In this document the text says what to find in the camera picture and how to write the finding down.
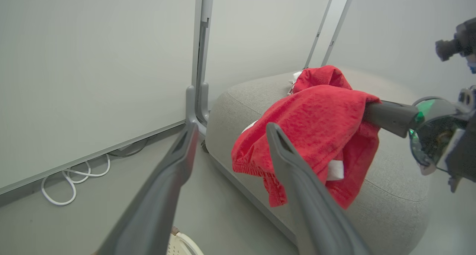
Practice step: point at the grey fabric sofa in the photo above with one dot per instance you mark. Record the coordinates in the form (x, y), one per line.
(390, 195)

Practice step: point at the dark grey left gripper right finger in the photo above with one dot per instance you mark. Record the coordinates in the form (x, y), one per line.
(312, 210)

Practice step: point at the beige plastic laundry basket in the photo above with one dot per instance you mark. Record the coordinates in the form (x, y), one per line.
(184, 245)

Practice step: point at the wide white partition panel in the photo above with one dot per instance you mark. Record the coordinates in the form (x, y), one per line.
(93, 80)

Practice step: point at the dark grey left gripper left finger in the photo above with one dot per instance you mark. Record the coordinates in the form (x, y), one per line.
(156, 203)

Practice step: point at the red cloth garment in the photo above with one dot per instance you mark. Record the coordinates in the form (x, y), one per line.
(316, 128)

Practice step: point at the grey partition leg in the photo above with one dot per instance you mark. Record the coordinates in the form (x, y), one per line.
(204, 104)
(190, 110)

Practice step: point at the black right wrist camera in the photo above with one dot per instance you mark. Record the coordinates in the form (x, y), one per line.
(459, 41)

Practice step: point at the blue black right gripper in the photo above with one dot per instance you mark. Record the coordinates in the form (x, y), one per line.
(438, 136)

